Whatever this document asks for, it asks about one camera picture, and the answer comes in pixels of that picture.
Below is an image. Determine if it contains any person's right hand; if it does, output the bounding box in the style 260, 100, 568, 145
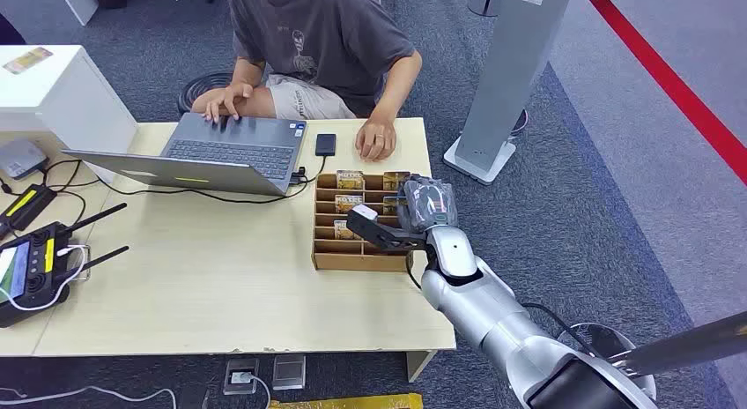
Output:
203, 83, 255, 125

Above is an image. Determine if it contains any person's left hand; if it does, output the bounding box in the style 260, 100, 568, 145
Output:
354, 118, 398, 163

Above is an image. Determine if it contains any person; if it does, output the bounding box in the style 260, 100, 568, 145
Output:
190, 0, 424, 163

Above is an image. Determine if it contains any brown cardboard card organizer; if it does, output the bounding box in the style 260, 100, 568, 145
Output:
310, 171, 417, 273

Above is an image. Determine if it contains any colourful card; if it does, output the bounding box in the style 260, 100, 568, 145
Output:
2, 46, 55, 76

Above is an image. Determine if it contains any grey open laptop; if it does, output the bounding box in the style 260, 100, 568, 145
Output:
61, 112, 308, 197

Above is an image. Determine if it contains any silver pillar stand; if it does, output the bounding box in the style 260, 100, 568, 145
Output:
443, 0, 579, 186

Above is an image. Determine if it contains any white cabinet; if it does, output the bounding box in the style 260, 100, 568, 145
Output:
0, 44, 139, 182

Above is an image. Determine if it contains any black round stand base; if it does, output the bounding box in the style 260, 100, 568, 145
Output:
468, 0, 503, 19

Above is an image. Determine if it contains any white furniture panel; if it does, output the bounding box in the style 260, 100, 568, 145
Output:
55, 0, 100, 26

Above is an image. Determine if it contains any white grey router box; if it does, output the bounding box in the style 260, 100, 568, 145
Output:
0, 139, 50, 182

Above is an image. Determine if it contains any black yellow battery device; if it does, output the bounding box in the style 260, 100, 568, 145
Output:
0, 184, 58, 239

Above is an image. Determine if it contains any metal floor plate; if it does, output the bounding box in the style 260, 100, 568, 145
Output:
271, 353, 307, 391

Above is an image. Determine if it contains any black remote controller with antennas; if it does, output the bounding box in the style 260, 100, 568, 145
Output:
0, 203, 130, 330

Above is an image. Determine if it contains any yellow floor strip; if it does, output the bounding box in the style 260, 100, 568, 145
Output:
268, 392, 425, 409

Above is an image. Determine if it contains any floor socket box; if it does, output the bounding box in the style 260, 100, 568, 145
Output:
222, 357, 261, 396

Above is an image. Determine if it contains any grey metal bar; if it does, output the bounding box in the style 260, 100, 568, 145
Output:
606, 310, 747, 377

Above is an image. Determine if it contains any coiled black cable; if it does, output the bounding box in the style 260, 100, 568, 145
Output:
176, 71, 236, 115

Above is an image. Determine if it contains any black laptop cable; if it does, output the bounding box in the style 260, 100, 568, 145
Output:
92, 156, 328, 206

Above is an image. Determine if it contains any thin black looped cable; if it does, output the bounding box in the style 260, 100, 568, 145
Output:
41, 158, 101, 224

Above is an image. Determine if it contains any white usb cable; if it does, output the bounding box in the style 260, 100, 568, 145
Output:
8, 244, 89, 312

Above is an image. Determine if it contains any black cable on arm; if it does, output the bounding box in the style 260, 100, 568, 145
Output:
521, 301, 605, 361

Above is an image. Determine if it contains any white socket cable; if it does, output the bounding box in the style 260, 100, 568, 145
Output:
241, 373, 273, 409

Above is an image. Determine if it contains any white floor cable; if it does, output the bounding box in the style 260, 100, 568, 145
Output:
0, 385, 178, 409

